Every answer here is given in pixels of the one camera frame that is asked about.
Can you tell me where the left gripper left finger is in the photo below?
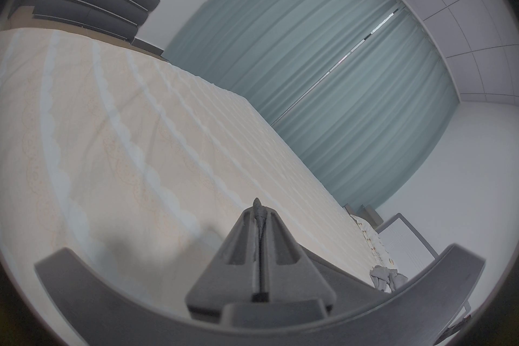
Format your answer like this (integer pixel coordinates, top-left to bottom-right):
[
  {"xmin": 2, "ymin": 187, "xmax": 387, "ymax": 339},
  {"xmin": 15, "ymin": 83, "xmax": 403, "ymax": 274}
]
[{"xmin": 185, "ymin": 208, "xmax": 261, "ymax": 312}]

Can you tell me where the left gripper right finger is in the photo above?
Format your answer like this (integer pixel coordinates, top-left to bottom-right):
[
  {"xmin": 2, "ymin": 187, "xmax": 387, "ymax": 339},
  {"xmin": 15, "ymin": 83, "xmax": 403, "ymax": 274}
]
[{"xmin": 264, "ymin": 208, "xmax": 338, "ymax": 312}]

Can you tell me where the black T-shirt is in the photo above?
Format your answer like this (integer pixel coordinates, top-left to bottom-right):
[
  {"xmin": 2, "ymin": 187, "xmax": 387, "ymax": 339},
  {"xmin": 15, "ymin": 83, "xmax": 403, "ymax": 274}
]
[{"xmin": 251, "ymin": 198, "xmax": 392, "ymax": 298}]

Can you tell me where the pile of clothes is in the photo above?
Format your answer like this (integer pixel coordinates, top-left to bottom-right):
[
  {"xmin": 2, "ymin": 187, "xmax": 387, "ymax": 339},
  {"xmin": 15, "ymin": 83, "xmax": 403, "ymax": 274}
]
[{"xmin": 369, "ymin": 265, "xmax": 408, "ymax": 293}]

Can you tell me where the white printed pillow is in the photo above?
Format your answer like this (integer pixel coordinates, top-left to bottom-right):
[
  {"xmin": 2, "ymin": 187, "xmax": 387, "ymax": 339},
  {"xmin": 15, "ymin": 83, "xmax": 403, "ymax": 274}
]
[{"xmin": 350, "ymin": 215, "xmax": 392, "ymax": 268}]

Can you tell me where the grey bedside table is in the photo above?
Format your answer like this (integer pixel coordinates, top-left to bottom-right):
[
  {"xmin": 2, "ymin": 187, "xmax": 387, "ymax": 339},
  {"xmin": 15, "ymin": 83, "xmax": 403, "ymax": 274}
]
[{"xmin": 344, "ymin": 203, "xmax": 384, "ymax": 225}]

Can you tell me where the blue-green curtain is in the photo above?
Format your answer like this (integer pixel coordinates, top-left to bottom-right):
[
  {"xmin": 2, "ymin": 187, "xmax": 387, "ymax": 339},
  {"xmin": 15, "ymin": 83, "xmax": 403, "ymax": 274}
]
[
  {"xmin": 164, "ymin": 0, "xmax": 402, "ymax": 125},
  {"xmin": 272, "ymin": 8, "xmax": 461, "ymax": 211}
]

